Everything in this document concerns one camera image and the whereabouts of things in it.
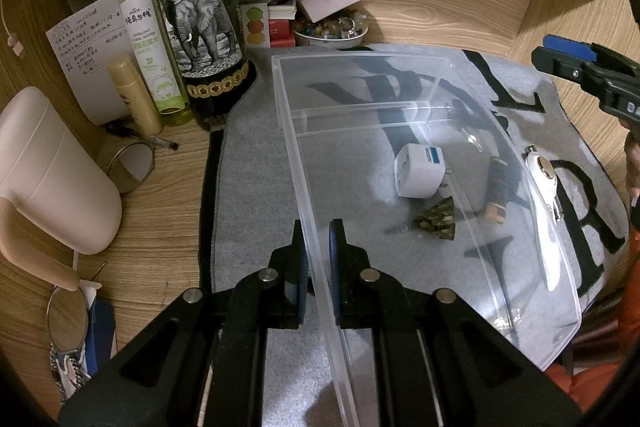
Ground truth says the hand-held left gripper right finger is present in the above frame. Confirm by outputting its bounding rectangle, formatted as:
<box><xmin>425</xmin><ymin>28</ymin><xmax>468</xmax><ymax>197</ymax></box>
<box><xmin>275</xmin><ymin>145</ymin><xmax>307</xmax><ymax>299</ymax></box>
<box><xmin>327</xmin><ymin>219</ymin><xmax>583</xmax><ymax>427</ymax></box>

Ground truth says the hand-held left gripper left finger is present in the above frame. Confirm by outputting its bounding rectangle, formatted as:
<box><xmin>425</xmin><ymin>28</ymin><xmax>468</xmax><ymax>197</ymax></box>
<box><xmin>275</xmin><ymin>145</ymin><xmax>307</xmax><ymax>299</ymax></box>
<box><xmin>57</xmin><ymin>219</ymin><xmax>313</xmax><ymax>427</ymax></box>

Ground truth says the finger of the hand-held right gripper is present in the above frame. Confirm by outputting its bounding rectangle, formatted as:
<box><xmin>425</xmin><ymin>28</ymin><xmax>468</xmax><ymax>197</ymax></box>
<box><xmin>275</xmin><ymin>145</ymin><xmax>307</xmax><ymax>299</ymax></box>
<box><xmin>531</xmin><ymin>35</ymin><xmax>608</xmax><ymax>82</ymax></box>

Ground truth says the white handheld massager device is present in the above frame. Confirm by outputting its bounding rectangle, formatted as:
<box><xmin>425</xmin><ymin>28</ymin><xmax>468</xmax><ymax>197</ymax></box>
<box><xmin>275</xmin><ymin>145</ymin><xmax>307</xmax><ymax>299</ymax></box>
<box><xmin>525</xmin><ymin>147</ymin><xmax>565</xmax><ymax>223</ymax></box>

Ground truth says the clear plastic storage bin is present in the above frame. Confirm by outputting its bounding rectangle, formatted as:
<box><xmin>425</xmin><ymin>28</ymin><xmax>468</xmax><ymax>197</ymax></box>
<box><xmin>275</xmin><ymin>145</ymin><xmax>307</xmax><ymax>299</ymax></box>
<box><xmin>271</xmin><ymin>48</ymin><xmax>583</xmax><ymax>427</ymax></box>

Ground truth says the triangular camouflage packet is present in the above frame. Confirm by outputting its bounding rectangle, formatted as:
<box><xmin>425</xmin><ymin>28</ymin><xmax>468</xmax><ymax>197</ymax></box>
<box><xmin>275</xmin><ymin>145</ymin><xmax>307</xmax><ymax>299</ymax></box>
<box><xmin>412</xmin><ymin>196</ymin><xmax>458</xmax><ymax>242</ymax></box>

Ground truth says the white plug adapter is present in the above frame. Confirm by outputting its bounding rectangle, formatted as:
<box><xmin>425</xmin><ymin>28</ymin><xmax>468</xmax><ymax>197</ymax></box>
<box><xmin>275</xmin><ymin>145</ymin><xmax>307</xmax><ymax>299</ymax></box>
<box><xmin>394</xmin><ymin>144</ymin><xmax>448</xmax><ymax>199</ymax></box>

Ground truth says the black and gold battery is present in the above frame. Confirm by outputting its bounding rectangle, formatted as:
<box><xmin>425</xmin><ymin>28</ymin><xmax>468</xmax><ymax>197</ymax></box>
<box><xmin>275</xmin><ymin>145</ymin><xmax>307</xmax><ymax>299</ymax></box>
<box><xmin>487</xmin><ymin>157</ymin><xmax>510</xmax><ymax>223</ymax></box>

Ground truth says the person's right hand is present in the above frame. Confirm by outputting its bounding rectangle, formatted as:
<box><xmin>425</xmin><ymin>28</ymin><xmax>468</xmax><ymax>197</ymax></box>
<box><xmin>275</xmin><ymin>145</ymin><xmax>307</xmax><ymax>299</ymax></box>
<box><xmin>624</xmin><ymin>122</ymin><xmax>640</xmax><ymax>210</ymax></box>

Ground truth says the grey cloth with black letters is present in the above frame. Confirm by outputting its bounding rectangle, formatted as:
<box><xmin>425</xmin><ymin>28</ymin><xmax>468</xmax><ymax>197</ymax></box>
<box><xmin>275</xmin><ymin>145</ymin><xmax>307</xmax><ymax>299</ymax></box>
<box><xmin>197</xmin><ymin>42</ymin><xmax>628</xmax><ymax>427</ymax></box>

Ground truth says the small round metal-rimmed mirror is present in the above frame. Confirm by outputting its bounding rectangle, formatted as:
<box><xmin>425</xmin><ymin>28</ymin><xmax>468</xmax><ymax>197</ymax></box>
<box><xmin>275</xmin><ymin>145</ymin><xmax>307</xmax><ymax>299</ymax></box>
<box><xmin>106</xmin><ymin>141</ymin><xmax>156</xmax><ymax>195</ymax></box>

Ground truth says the blue flat box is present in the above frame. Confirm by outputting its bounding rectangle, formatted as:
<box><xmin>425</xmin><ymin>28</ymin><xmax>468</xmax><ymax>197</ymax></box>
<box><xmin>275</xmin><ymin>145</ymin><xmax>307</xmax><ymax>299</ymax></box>
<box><xmin>82</xmin><ymin>299</ymin><xmax>118</xmax><ymax>375</ymax></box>

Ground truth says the black pen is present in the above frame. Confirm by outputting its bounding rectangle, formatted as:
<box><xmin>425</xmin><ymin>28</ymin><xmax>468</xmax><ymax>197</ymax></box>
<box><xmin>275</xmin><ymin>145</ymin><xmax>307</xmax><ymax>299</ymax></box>
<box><xmin>105</xmin><ymin>123</ymin><xmax>179</xmax><ymax>151</ymax></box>

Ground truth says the white bowl of beads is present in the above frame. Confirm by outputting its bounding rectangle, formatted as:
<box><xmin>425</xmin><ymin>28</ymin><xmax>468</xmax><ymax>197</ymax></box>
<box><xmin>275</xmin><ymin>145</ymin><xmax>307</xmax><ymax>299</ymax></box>
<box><xmin>292</xmin><ymin>9</ymin><xmax>370</xmax><ymax>49</ymax></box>

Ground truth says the red box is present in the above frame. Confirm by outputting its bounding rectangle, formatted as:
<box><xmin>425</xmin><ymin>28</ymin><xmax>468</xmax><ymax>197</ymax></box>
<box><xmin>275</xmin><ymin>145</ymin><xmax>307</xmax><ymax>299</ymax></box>
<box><xmin>269</xmin><ymin>19</ymin><xmax>296</xmax><ymax>48</ymax></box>

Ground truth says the beige tube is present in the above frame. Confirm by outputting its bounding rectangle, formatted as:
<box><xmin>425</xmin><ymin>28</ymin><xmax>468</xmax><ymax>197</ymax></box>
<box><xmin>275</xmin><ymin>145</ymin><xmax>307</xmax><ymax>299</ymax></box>
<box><xmin>108</xmin><ymin>55</ymin><xmax>164</xmax><ymax>136</ymax></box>

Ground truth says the fruit printed card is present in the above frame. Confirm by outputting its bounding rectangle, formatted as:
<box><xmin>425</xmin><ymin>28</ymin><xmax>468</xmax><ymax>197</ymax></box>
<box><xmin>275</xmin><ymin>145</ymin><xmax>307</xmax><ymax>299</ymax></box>
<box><xmin>241</xmin><ymin>3</ymin><xmax>271</xmax><ymax>48</ymax></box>

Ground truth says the green spray bottle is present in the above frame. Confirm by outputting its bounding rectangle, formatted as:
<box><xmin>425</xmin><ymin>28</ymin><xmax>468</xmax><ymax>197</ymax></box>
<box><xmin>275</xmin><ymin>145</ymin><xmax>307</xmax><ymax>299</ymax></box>
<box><xmin>115</xmin><ymin>0</ymin><xmax>193</xmax><ymax>126</ymax></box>

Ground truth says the orange jacket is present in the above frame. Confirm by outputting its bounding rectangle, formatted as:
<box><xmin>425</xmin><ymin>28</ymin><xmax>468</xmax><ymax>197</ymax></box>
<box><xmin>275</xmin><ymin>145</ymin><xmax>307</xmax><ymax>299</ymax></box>
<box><xmin>544</xmin><ymin>227</ymin><xmax>640</xmax><ymax>414</ymax></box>

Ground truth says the white handwritten note paper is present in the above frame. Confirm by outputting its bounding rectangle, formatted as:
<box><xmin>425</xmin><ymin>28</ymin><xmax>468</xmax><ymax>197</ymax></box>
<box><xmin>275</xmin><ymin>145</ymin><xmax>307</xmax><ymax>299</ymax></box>
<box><xmin>46</xmin><ymin>0</ymin><xmax>133</xmax><ymax>126</ymax></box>

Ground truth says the metal chain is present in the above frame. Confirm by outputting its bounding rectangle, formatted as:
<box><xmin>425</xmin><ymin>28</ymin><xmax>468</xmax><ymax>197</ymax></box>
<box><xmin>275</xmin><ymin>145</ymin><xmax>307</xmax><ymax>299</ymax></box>
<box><xmin>50</xmin><ymin>342</ymin><xmax>91</xmax><ymax>403</ymax></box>

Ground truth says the white cable with plug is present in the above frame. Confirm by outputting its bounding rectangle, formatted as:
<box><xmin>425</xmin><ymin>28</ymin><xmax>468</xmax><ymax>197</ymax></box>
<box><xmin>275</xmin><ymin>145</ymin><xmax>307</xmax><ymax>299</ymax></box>
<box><xmin>0</xmin><ymin>14</ymin><xmax>25</xmax><ymax>56</ymax></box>

